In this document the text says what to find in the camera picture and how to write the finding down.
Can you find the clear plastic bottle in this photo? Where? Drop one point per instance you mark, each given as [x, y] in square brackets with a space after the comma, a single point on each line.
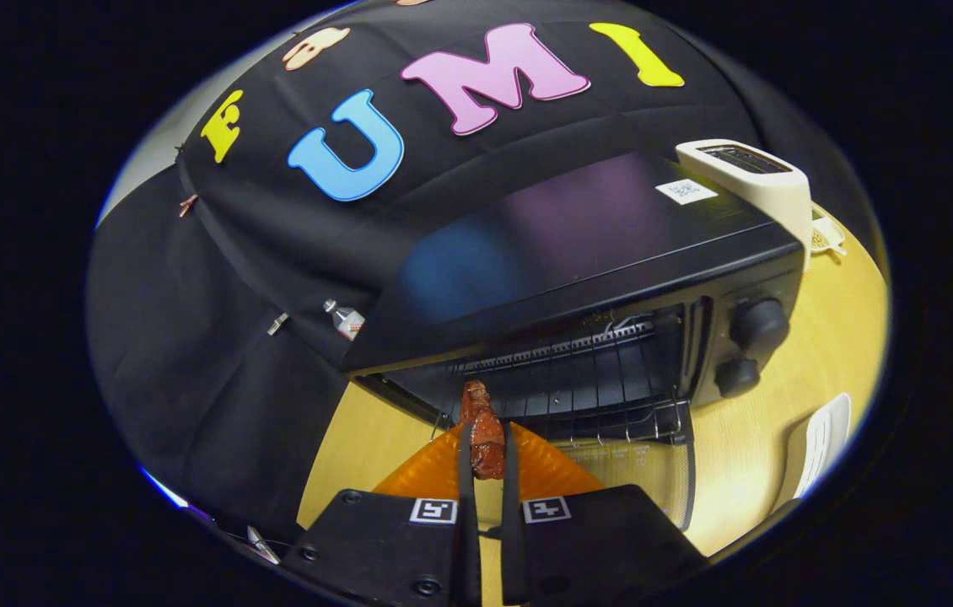
[347, 321]

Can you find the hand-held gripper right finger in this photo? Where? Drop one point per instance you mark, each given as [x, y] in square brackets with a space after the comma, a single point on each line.
[603, 548]

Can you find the silver clip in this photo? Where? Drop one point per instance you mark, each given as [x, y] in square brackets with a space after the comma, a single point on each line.
[278, 324]

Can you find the brown meat piece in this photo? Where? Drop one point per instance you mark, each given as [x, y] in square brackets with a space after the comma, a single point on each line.
[485, 434]

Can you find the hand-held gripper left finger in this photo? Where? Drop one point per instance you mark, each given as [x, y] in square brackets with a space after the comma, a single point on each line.
[384, 548]

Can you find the white pop-up toaster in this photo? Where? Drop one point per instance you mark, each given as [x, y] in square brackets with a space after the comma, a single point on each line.
[780, 190]

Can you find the black toaster oven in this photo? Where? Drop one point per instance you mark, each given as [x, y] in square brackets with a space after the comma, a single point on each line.
[578, 244]

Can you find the copper clip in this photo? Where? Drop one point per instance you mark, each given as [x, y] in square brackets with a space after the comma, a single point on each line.
[188, 205]

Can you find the small white plastic item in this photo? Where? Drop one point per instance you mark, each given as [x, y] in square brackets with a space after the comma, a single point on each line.
[826, 234]

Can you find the white ribbed dish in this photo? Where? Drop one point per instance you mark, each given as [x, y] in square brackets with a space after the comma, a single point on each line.
[822, 438]

